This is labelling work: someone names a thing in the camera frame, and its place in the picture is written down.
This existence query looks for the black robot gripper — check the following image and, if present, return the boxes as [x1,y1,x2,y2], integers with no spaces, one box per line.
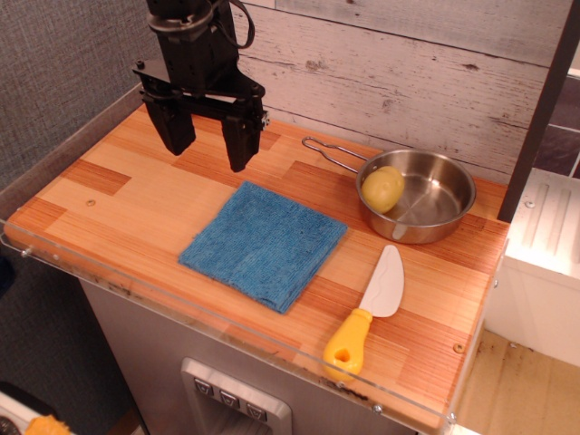
[134,1,266,172]

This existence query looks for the yellow handled white toy knife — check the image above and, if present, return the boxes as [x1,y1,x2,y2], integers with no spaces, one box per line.
[323,245,405,382]

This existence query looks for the blue folded cloth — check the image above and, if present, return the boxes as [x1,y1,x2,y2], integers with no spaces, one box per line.
[179,181,347,314]

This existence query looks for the yellow toy potato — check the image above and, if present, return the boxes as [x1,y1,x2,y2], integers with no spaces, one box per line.
[361,166,405,214]

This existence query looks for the clear acrylic table guard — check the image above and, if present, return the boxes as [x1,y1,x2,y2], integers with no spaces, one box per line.
[5,213,508,434]

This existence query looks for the small steel saucepan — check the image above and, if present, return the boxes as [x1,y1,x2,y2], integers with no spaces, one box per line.
[302,137,477,245]

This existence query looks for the grey dispenser panel with buttons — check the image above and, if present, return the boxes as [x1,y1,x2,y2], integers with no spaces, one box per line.
[180,358,293,434]

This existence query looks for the orange object bottom left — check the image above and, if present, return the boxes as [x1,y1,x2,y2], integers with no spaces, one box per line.
[24,415,72,435]

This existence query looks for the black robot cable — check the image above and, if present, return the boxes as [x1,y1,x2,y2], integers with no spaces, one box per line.
[212,0,256,50]

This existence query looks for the dark vertical post right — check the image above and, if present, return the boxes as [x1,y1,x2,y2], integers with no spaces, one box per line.
[498,0,579,223]

